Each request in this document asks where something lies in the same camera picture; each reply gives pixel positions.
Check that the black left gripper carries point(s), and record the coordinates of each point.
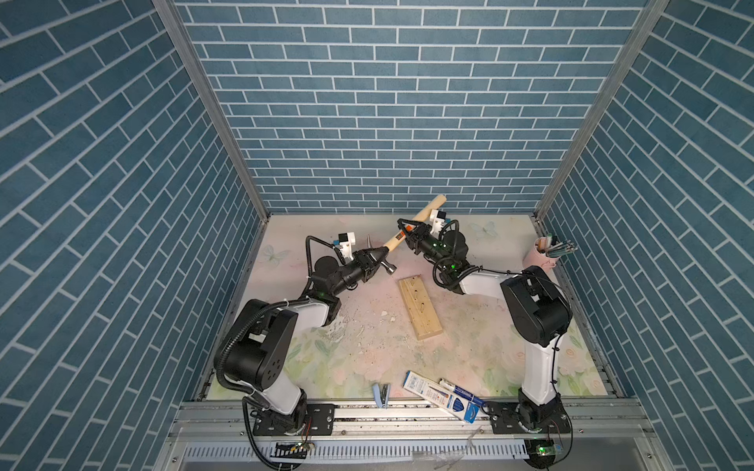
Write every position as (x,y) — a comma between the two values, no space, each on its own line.
(364,269)

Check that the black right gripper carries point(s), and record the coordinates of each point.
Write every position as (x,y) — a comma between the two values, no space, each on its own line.
(417,237)

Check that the steel claw hammer wooden handle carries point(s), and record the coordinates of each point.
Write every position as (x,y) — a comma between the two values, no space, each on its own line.
(421,217)

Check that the wooden block with nails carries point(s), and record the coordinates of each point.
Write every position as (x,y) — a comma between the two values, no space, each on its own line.
(421,311)

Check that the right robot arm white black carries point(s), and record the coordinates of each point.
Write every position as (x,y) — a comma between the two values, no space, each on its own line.
(540,312)

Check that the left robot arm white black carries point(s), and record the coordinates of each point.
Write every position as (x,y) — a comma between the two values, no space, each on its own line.
(251,357)

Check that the pink pen holder bucket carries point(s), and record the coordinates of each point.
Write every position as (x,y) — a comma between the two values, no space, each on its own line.
(541,256)

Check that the blue clip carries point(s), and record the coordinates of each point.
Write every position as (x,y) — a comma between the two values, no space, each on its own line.
(381,394)

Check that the blue white tube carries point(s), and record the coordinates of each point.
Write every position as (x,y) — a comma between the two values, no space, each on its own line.
(462,393)

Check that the blue white toothpaste box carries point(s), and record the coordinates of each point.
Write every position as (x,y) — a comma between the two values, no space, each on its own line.
(445,399)

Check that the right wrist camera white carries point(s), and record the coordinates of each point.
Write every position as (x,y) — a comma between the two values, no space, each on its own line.
(438,221)

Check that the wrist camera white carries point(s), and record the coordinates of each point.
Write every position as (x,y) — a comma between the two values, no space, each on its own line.
(438,221)
(346,242)

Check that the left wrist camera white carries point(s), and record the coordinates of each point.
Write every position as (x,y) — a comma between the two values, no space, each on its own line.
(346,242)

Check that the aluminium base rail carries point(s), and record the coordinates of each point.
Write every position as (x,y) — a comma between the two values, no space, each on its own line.
(602,433)

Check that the aluminium left corner post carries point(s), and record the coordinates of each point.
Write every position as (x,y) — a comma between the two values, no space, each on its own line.
(173,23)

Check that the aluminium corner post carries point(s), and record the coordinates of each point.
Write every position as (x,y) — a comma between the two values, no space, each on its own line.
(645,23)
(173,23)

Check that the aluminium right corner post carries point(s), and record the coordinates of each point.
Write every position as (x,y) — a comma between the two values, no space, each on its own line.
(645,23)

